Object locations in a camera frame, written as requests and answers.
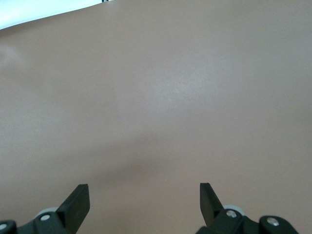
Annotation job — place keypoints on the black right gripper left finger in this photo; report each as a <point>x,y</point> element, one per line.
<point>75,209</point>

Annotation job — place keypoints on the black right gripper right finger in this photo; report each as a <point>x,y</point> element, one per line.
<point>209,207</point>

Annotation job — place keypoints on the brown table mat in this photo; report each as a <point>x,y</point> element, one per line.
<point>156,97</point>

